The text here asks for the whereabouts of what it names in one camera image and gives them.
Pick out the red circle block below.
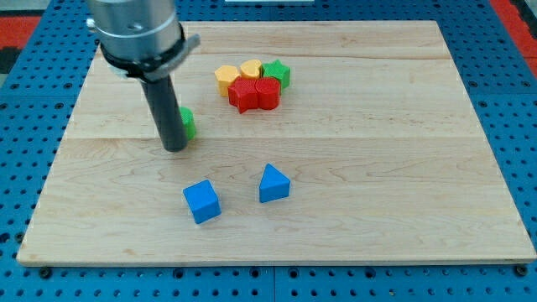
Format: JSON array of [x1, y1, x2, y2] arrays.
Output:
[[255, 77, 280, 110]]

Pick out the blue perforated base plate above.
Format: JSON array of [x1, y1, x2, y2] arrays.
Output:
[[1, 1, 536, 301]]

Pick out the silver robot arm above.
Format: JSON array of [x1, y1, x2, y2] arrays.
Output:
[[86, 0, 201, 152]]

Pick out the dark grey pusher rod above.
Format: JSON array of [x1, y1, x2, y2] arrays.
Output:
[[141, 75, 188, 152]]

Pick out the green circle block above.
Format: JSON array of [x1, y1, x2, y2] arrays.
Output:
[[180, 107, 196, 140]]

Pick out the blue cube block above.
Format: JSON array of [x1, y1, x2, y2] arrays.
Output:
[[183, 180, 222, 224]]

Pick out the yellow heart block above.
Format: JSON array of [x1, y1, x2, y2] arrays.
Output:
[[239, 59, 263, 79]]

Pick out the red star block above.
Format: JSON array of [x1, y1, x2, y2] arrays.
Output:
[[227, 77, 258, 114]]

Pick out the yellow hexagon block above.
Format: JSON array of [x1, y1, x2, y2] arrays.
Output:
[[214, 65, 240, 97]]

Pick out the green star block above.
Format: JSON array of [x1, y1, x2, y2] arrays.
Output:
[[262, 60, 291, 89]]

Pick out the blue triangle block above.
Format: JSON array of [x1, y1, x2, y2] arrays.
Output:
[[258, 164, 290, 203]]

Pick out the wooden board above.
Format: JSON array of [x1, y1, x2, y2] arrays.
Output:
[[17, 21, 536, 267]]

